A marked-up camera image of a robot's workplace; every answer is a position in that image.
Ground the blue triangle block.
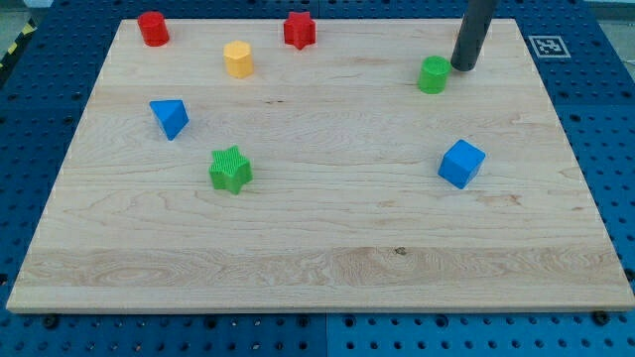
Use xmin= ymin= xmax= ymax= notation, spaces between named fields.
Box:
xmin=149 ymin=99 xmax=190 ymax=141

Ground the green star block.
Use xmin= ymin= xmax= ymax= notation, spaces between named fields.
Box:
xmin=208 ymin=146 xmax=253 ymax=194

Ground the light wooden board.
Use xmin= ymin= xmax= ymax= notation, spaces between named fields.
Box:
xmin=7 ymin=19 xmax=634 ymax=314

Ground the blue cube block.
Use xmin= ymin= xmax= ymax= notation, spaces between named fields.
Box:
xmin=438 ymin=139 xmax=486 ymax=189

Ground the yellow hexagon block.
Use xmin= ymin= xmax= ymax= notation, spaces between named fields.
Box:
xmin=223 ymin=41 xmax=254 ymax=78

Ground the red star block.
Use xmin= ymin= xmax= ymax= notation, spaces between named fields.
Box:
xmin=283 ymin=12 xmax=317 ymax=50

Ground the green cylinder block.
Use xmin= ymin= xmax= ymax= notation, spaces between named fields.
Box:
xmin=418 ymin=56 xmax=451 ymax=94

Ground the red cylinder block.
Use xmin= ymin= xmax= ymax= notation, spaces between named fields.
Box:
xmin=137 ymin=11 xmax=170 ymax=47

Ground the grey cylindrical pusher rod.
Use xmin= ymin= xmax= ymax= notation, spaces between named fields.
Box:
xmin=450 ymin=0 xmax=499 ymax=71

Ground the white fiducial marker tag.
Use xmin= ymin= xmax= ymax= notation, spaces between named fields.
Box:
xmin=529 ymin=35 xmax=571 ymax=59

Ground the yellow black hazard tape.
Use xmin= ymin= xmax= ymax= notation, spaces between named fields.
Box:
xmin=1 ymin=18 xmax=38 ymax=72

